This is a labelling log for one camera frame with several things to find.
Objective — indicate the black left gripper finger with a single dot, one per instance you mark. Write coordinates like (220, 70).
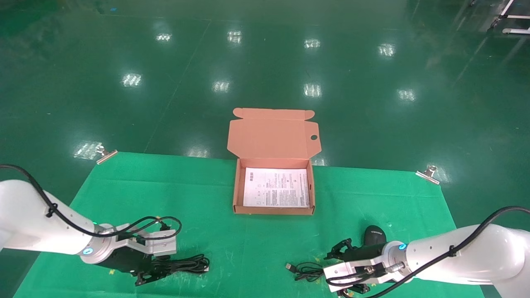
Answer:
(161, 261)
(149, 276)

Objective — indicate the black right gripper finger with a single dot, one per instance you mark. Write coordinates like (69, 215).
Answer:
(354, 290)
(341, 251)

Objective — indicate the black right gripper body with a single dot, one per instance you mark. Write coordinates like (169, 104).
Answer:
(370, 252)

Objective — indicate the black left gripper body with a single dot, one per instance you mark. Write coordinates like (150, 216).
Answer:
(126, 260)

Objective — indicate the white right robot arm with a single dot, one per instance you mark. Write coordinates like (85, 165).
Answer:
(484, 256)

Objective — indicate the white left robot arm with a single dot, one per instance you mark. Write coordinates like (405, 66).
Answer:
(25, 219)

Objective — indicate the open brown cardboard box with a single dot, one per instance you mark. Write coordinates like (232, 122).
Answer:
(269, 138)

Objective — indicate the green table mat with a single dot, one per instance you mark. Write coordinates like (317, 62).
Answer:
(256, 240)

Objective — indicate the white printed instruction sheet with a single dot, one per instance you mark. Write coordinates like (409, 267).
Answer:
(275, 188)

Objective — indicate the metal binder clip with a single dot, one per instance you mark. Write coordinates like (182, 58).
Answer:
(105, 156)
(428, 174)

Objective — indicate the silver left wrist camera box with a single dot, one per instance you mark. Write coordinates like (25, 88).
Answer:
(161, 247)

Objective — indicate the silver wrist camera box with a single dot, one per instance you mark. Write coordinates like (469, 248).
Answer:
(352, 271)
(161, 247)

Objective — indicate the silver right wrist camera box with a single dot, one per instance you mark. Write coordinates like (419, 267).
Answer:
(352, 271)

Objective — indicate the white metal frame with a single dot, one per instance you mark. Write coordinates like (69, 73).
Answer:
(515, 17)

